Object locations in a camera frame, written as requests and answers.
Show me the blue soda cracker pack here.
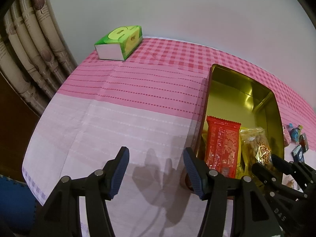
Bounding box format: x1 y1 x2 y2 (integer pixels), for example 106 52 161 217
291 144 305 163

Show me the clear fried twist bag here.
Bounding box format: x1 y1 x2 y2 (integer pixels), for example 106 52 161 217
239 127 273 175

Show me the dark sesame bar pack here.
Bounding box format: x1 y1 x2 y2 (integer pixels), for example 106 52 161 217
299 133 309 153

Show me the pink white candy packet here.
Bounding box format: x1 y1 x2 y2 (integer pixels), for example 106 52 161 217
282 125 291 147

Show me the light blue candy packet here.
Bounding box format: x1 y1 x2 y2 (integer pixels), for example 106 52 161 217
289 123 300 143

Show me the red clear snack pack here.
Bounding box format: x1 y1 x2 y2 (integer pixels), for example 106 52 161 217
205 116 241 178

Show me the blue floor mat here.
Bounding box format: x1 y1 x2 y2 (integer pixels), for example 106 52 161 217
0 176 41 236

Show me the red gold toffee tin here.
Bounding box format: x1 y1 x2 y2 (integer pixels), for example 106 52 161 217
193 64 284 159

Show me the pink checked tablecloth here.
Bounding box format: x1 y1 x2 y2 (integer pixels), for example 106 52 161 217
23 38 315 236

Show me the beige patterned curtain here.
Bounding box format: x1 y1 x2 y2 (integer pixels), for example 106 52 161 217
1 0 77 115

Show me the green tissue box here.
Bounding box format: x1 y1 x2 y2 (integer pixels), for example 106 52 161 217
94 25 143 61

